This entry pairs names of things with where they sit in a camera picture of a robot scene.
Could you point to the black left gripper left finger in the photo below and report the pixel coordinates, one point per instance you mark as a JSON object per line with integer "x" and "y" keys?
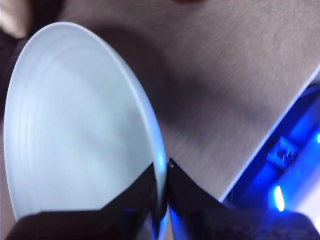
{"x": 87, "y": 226}

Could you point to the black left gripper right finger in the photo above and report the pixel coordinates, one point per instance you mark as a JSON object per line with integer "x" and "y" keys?
{"x": 212, "y": 222}

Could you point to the blue round plate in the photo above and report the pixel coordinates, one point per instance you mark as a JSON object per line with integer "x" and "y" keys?
{"x": 75, "y": 125}

